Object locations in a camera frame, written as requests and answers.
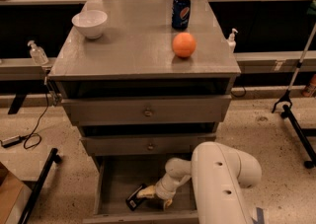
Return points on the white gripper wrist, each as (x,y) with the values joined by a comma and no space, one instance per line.
(162,190)

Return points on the black rxbar chocolate bar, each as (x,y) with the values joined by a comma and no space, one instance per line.
(133,201)

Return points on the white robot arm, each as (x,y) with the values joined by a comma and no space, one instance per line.
(219,174)

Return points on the open bottom grey drawer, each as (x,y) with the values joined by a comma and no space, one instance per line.
(121,176)

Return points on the middle grey drawer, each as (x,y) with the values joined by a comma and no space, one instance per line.
(144,144)

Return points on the top grey drawer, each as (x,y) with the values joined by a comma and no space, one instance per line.
(146,110)

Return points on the grey wooden drawer cabinet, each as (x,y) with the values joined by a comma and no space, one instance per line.
(134,58)

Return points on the black metal leg left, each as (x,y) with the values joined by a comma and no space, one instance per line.
(53,157)

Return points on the black metal leg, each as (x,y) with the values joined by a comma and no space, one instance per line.
(303,135)
(53,157)

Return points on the cardboard box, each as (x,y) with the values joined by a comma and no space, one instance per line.
(14,195)

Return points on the orange fruit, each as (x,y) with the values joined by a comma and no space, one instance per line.
(184,45)

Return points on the black metal leg right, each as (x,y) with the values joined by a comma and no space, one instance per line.
(303,135)

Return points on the grabber stick tool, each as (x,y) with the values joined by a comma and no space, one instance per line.
(285,97)

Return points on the white pump bottle right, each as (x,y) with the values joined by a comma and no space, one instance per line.
(231,39)

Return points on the orange bottle on floor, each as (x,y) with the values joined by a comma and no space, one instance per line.
(310,88)

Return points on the clear sanitizer bottle left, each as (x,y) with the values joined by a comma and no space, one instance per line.
(37,54)

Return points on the white ceramic bowl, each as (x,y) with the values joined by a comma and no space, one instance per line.
(90,23)

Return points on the blue pepsi can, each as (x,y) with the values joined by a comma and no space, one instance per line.
(181,14)

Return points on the black power adapter with cable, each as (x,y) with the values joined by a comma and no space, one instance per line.
(24,139)

